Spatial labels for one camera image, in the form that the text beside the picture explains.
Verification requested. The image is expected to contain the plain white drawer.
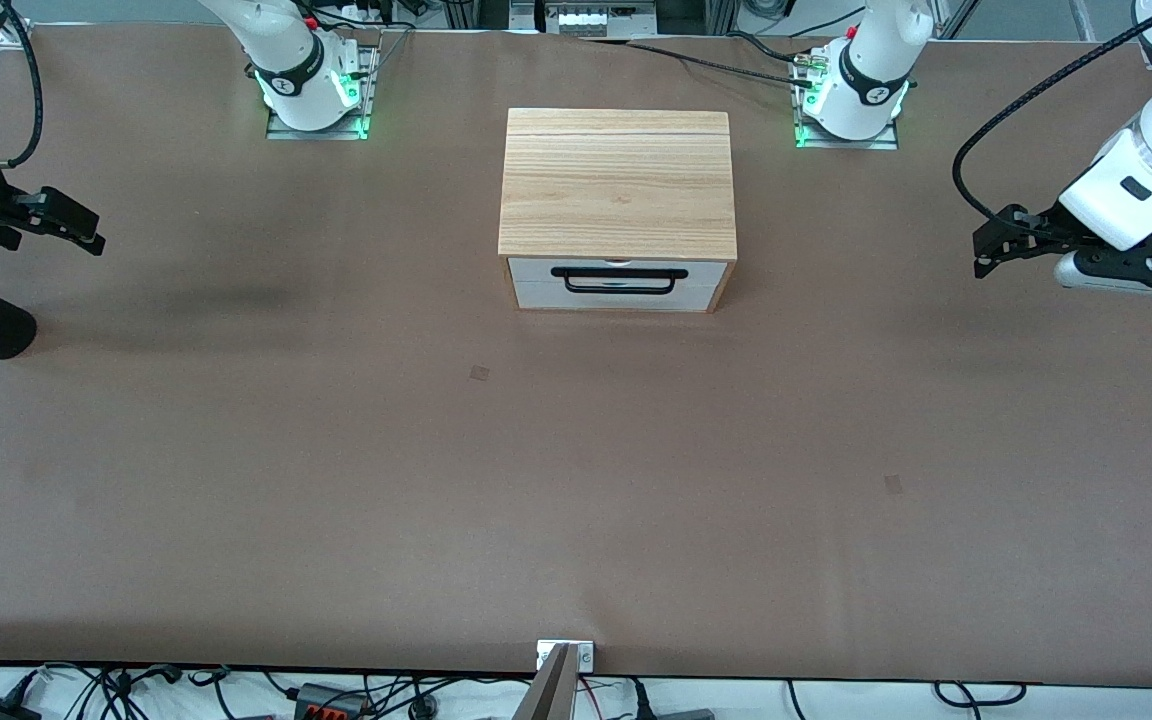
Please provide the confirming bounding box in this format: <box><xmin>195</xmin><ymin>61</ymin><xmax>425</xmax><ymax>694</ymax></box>
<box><xmin>514</xmin><ymin>282</ymin><xmax>719</xmax><ymax>311</ymax></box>

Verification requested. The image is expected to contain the light wooden drawer cabinet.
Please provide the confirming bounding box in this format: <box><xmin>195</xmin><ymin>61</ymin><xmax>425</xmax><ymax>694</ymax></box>
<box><xmin>498</xmin><ymin>108</ymin><xmax>739</xmax><ymax>313</ymax></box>

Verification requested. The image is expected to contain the black box with orange connectors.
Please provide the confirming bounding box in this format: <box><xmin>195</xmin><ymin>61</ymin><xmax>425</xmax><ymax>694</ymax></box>
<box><xmin>294</xmin><ymin>683</ymin><xmax>369</xmax><ymax>720</ymax></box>

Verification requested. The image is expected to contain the grey power strip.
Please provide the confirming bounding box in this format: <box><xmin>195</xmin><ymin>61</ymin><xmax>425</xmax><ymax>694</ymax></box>
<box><xmin>544</xmin><ymin>0</ymin><xmax>659</xmax><ymax>39</ymax></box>

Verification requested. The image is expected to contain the white drawer with black handle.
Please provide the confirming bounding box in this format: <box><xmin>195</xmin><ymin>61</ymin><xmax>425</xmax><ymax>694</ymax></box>
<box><xmin>508</xmin><ymin>258</ymin><xmax>727</xmax><ymax>296</ymax></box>

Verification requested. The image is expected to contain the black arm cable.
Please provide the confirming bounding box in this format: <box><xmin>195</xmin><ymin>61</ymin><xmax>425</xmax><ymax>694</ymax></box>
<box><xmin>953</xmin><ymin>0</ymin><xmax>1152</xmax><ymax>233</ymax></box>
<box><xmin>0</xmin><ymin>0</ymin><xmax>45</xmax><ymax>171</ymax></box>

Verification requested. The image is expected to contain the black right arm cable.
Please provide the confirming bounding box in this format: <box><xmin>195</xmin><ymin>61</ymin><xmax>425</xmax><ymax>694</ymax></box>
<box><xmin>0</xmin><ymin>0</ymin><xmax>45</xmax><ymax>171</ymax></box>

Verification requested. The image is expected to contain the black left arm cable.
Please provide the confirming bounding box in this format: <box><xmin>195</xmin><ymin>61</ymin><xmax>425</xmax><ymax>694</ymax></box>
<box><xmin>953</xmin><ymin>0</ymin><xmax>1152</xmax><ymax>233</ymax></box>

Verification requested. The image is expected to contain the brown camera mount post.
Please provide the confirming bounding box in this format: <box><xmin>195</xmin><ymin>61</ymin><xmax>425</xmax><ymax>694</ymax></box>
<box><xmin>514</xmin><ymin>645</ymin><xmax>577</xmax><ymax>720</ymax></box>

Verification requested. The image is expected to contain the small metal edge bracket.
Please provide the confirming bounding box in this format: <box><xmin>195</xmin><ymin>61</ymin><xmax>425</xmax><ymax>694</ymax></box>
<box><xmin>536</xmin><ymin>640</ymin><xmax>595</xmax><ymax>672</ymax></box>

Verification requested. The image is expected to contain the black looped cable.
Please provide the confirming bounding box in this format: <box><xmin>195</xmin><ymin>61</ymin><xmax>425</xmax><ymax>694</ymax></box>
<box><xmin>934</xmin><ymin>681</ymin><xmax>1027</xmax><ymax>707</ymax></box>

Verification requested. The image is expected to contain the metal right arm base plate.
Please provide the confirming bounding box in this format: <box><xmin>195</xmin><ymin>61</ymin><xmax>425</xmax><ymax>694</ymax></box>
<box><xmin>266</xmin><ymin>45</ymin><xmax>378</xmax><ymax>141</ymax></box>

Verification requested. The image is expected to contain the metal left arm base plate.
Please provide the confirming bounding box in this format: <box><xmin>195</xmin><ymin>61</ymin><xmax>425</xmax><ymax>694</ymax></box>
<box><xmin>794</xmin><ymin>60</ymin><xmax>902</xmax><ymax>151</ymax></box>

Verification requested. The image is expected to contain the black cable on table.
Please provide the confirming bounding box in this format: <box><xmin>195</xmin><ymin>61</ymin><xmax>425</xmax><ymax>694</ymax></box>
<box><xmin>626</xmin><ymin>40</ymin><xmax>817</xmax><ymax>86</ymax></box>

